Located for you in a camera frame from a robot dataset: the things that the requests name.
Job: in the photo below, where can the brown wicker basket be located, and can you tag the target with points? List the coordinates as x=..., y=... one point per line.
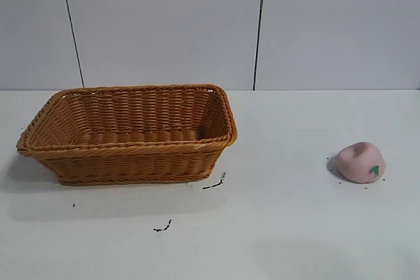
x=131, y=158

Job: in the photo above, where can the pink toy peach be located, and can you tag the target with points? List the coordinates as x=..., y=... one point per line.
x=356, y=165

